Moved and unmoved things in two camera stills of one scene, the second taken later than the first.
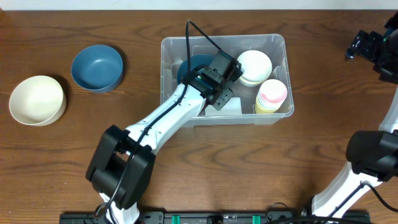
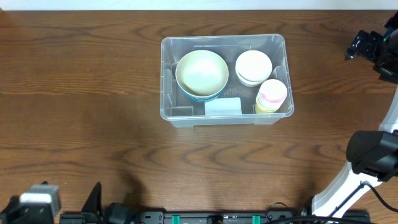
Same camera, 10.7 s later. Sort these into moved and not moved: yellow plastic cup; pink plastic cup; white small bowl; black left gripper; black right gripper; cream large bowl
Moved: cream large bowl; black left gripper
Not moved: black right gripper; yellow plastic cup; white small bowl; pink plastic cup
